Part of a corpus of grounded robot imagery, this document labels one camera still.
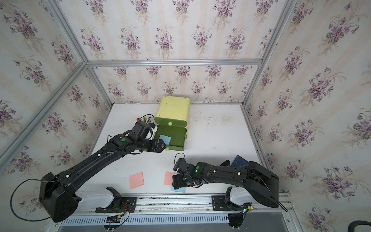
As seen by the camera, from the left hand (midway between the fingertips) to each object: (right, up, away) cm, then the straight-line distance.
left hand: (162, 147), depth 78 cm
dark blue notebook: (+47, -11, +11) cm, 49 cm away
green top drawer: (+4, +14, +6) cm, 15 cm away
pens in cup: (-16, +13, +21) cm, 29 cm away
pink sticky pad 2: (+3, -19, +4) cm, 20 cm away
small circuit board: (-24, -36, -6) cm, 43 cm away
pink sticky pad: (-16, -20, +5) cm, 26 cm away
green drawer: (+8, +5, +15) cm, 17 cm away
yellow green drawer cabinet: (+5, +17, +5) cm, 18 cm away
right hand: (+10, -21, 0) cm, 23 cm away
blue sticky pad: (0, +2, +13) cm, 13 cm away
